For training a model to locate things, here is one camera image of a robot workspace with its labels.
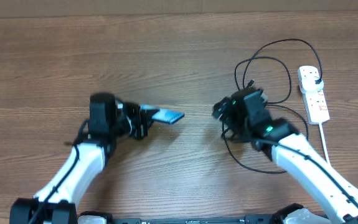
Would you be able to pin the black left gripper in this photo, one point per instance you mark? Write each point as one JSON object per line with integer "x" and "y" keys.
{"x": 141, "y": 116}

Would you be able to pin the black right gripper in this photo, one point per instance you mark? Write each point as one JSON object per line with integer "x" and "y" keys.
{"x": 225, "y": 107}

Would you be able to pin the blue Galaxy smartphone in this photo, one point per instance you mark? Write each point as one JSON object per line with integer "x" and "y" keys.
{"x": 167, "y": 116}

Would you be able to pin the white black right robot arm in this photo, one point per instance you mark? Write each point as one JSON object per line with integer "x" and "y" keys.
{"x": 289, "y": 149}

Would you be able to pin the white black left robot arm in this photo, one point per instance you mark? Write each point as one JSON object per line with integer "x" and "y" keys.
{"x": 109, "y": 119}

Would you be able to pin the white charger plug adapter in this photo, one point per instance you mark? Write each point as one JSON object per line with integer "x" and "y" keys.
{"x": 309, "y": 85}

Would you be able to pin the white power strip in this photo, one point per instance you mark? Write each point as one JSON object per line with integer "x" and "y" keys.
{"x": 315, "y": 103}

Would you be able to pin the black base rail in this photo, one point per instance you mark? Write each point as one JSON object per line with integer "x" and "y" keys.
{"x": 197, "y": 221}

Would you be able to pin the brown cardboard wall panel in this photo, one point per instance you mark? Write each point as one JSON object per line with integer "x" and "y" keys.
{"x": 57, "y": 8}

